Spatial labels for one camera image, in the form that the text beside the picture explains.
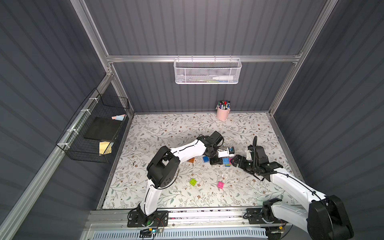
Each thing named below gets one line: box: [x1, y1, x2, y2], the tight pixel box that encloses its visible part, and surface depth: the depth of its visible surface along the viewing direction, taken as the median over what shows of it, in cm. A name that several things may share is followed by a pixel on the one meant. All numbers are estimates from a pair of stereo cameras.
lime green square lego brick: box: [189, 178, 197, 187], surface depth 86 cm
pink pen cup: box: [216, 107, 231, 121], surface depth 117 cm
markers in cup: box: [215, 100, 231, 110], surface depth 111 cm
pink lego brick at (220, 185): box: [217, 181, 225, 189], surface depth 85 cm
